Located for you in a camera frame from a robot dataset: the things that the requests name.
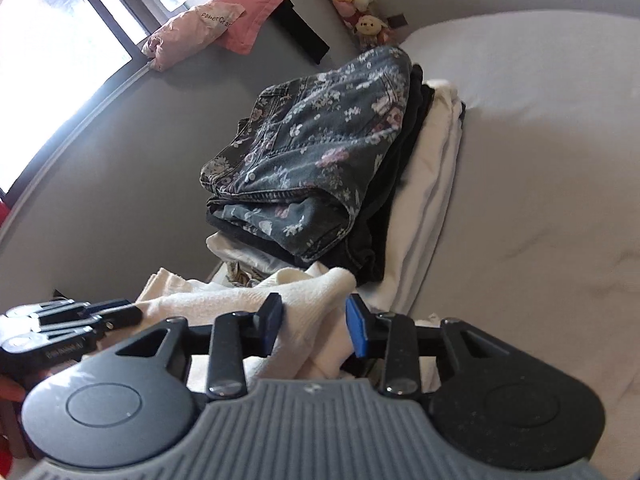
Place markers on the brown striped garment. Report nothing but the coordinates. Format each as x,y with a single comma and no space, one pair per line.
240,275

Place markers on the plush toy tube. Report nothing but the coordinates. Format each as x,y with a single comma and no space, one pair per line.
365,22

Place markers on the black folded garment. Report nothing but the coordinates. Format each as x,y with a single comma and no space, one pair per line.
362,251

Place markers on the grey bed sheet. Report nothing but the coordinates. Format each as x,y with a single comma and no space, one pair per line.
537,241

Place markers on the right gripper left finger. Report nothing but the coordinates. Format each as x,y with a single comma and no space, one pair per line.
235,337

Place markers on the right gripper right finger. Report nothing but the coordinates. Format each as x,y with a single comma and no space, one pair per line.
389,337

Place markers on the pink pillow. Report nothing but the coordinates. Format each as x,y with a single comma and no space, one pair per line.
190,32

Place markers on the white folded garment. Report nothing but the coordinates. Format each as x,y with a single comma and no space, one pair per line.
226,249

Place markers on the folded beige garment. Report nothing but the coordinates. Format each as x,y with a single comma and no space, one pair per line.
420,205

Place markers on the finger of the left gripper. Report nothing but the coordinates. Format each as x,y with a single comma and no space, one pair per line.
116,318
63,313

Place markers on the floral black jeans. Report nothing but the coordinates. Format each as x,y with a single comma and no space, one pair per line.
297,172

